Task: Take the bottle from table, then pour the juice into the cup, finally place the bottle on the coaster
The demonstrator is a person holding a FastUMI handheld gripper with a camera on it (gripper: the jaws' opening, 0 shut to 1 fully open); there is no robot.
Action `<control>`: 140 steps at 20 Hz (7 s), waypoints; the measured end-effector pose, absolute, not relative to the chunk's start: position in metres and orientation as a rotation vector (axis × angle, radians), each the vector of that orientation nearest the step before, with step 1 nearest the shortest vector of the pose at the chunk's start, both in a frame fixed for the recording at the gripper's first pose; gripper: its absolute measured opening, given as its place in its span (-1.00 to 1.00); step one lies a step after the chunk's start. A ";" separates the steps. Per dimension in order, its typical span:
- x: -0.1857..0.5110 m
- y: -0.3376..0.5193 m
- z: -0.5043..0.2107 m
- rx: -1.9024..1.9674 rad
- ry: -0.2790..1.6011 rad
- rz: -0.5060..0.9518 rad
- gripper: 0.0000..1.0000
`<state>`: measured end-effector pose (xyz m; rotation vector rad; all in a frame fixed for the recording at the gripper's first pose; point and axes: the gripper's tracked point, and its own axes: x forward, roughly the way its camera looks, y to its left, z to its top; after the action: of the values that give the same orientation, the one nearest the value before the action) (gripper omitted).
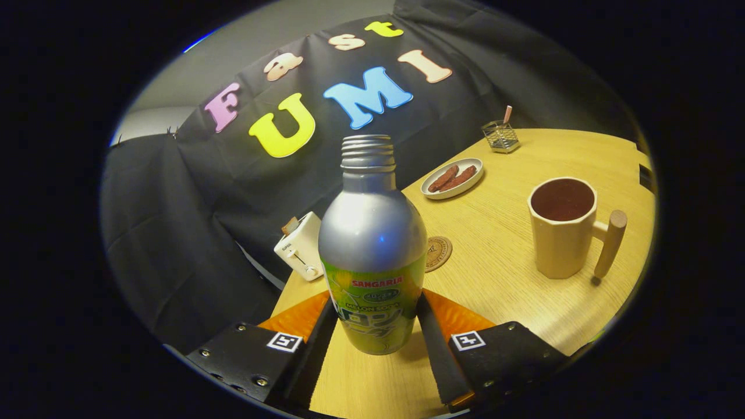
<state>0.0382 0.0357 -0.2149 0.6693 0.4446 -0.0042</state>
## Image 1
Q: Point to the silver green juice bottle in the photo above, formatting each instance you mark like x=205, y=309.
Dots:
x=372, y=233

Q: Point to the toast slice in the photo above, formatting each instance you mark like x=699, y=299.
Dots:
x=289, y=224

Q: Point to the pink straw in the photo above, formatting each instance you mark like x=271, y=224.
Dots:
x=507, y=113

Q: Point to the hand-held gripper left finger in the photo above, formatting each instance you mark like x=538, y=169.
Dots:
x=311, y=361

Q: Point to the wooden table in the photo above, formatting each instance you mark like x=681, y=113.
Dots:
x=495, y=302

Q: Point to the brown sausage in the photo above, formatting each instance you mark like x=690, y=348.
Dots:
x=443, y=178
x=464, y=177

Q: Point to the white toaster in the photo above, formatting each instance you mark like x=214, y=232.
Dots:
x=300, y=247

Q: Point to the white oval plate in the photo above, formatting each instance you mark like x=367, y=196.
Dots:
x=453, y=177

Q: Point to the round brown coaster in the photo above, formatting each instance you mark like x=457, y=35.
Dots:
x=439, y=253

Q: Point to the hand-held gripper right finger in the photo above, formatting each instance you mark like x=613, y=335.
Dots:
x=436, y=361

